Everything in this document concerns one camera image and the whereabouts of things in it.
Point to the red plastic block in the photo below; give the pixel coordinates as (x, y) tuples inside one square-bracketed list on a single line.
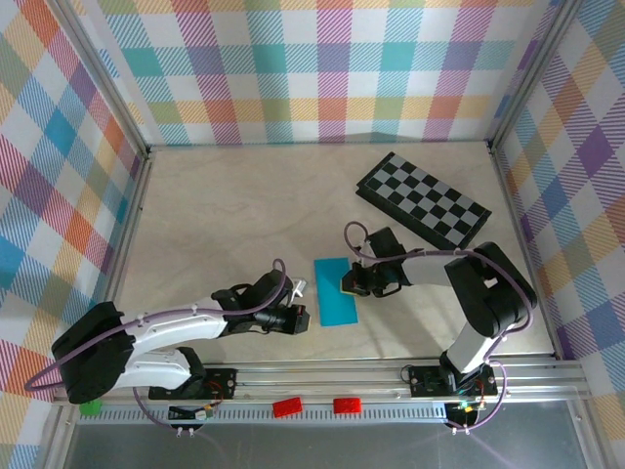
[(287, 408), (347, 406)]

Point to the aluminium mounting rail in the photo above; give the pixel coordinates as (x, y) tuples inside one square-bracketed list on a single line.
[(342, 378)]

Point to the aluminium side rail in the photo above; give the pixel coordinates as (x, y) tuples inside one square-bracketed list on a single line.
[(134, 205), (509, 205)]

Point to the green connector block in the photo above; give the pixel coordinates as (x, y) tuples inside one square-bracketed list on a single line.
[(93, 409)]

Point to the aluminium frame post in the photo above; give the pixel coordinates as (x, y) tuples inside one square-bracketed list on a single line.
[(105, 73), (529, 73)]

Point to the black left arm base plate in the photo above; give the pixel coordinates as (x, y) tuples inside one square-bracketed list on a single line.
[(220, 383)]

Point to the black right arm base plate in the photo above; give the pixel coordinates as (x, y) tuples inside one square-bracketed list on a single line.
[(425, 381)]

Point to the black and grey chessboard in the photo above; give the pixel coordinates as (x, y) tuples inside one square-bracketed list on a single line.
[(425, 200)]

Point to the small circuit board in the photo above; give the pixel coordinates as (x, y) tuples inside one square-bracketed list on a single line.
[(202, 414), (464, 408)]

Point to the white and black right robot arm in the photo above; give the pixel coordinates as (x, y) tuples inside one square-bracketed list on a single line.
[(488, 288)]

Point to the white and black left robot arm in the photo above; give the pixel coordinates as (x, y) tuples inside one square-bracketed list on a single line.
[(171, 327)]

